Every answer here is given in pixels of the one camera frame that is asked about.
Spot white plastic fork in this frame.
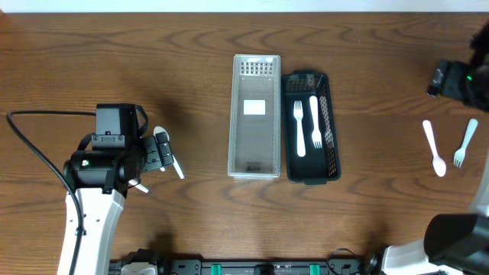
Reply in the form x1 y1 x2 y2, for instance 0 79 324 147
293 100 306 157
453 118 478 168
309 95 322 149

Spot white plastic spoon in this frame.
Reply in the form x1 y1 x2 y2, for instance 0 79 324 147
422 120 447 177
128 179 149 193
153 126 185 179

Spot black plastic basket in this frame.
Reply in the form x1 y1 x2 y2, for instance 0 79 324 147
281 70 341 185

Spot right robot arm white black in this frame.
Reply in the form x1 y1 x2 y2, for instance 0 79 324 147
364 60 488 274

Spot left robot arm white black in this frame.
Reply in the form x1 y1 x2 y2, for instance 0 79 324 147
57 126 184 274

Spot clear plastic basket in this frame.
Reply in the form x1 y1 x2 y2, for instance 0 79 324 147
228 54 281 180

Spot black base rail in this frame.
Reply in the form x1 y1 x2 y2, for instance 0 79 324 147
107 249 383 275

